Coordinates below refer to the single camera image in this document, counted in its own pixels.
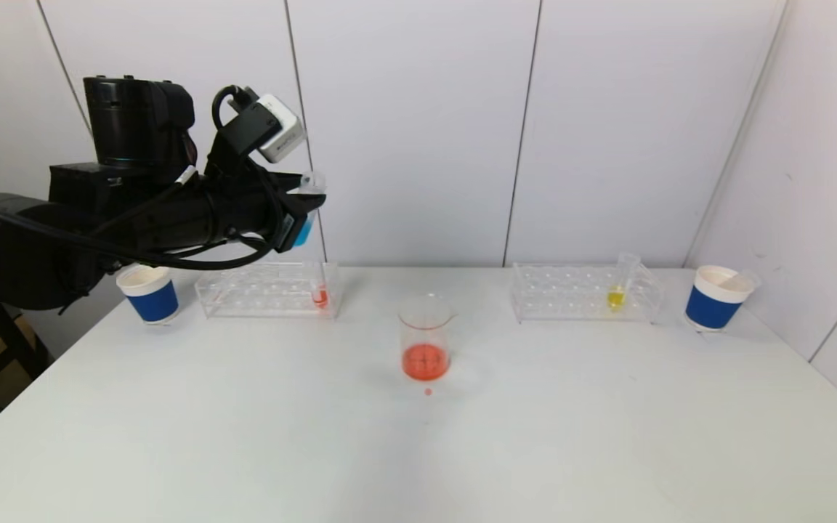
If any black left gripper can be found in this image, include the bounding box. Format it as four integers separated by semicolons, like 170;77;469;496
202;170;327;254

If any blue pigment test tube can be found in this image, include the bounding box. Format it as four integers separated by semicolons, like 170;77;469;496
291;171;328;248

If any clear acrylic test tube rack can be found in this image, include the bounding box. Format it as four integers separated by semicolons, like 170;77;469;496
195;261;341;320
510;261;665;325

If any clear glass beaker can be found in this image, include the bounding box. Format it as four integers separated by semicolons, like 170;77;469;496
398;293;459;383

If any yellow pigment test tube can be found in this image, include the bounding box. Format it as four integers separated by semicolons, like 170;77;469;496
605;252;642;312

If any blue and white paper cup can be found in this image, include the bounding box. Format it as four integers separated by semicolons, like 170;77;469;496
116;264;180;326
684;265;756;333

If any dark side table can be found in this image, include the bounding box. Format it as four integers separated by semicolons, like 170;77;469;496
0;299;54;382

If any white wrist camera with mount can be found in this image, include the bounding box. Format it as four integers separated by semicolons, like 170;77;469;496
204;93;307;177

